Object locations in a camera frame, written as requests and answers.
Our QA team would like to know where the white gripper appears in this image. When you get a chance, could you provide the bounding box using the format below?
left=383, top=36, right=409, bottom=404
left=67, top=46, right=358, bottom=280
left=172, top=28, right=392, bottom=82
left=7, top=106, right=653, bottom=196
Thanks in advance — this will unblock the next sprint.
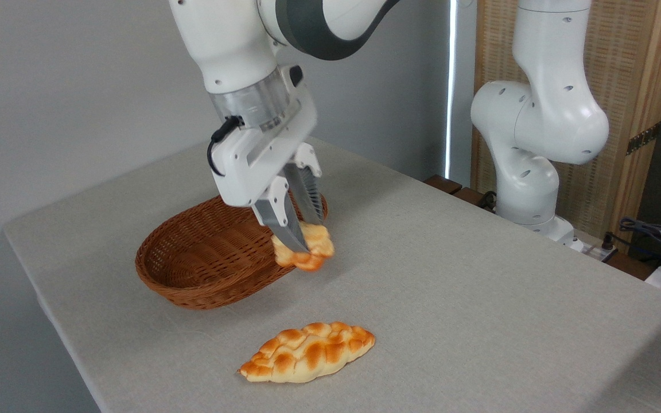
left=211, top=86, right=325, bottom=254

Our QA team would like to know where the small round bread roll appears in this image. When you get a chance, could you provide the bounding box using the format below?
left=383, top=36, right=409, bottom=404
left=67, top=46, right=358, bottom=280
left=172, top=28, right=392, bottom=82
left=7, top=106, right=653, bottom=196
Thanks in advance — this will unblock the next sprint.
left=271, top=221, right=335, bottom=272

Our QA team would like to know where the brown woven wicker basket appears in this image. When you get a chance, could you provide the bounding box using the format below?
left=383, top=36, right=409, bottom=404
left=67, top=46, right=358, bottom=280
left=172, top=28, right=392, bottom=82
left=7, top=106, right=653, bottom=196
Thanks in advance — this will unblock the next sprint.
left=135, top=194, right=329, bottom=311

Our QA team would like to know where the long braided bread loaf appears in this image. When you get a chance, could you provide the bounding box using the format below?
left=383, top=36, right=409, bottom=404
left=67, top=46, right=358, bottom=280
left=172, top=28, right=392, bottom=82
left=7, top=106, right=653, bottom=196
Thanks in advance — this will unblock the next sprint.
left=238, top=321, right=376, bottom=384

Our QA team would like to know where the dark brown wooden block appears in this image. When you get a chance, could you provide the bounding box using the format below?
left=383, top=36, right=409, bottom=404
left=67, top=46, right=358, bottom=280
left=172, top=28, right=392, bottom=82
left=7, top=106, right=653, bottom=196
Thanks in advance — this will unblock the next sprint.
left=424, top=175, right=463, bottom=196
left=452, top=187, right=495, bottom=213

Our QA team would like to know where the grey tablecloth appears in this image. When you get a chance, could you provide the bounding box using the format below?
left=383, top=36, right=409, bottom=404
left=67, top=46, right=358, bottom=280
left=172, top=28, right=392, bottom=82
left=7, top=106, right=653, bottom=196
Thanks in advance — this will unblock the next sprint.
left=3, top=137, right=661, bottom=413

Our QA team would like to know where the brass screen hinge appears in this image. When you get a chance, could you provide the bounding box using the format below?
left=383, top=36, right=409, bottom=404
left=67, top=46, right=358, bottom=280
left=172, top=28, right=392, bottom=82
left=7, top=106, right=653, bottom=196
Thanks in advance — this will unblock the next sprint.
left=626, top=122, right=661, bottom=155

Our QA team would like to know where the wooden rattan folding screen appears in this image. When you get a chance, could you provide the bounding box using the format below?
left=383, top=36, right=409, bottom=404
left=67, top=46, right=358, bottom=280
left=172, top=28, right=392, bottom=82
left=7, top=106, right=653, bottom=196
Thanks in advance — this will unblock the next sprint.
left=471, top=0, right=661, bottom=256

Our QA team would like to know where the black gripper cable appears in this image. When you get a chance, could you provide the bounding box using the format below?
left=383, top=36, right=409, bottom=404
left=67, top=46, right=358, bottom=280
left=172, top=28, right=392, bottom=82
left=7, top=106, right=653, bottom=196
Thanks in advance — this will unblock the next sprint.
left=207, top=116, right=245, bottom=177

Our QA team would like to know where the black cable bundle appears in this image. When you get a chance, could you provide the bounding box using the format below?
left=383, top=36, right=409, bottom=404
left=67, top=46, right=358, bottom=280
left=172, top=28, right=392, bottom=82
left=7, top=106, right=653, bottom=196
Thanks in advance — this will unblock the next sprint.
left=617, top=217, right=661, bottom=262

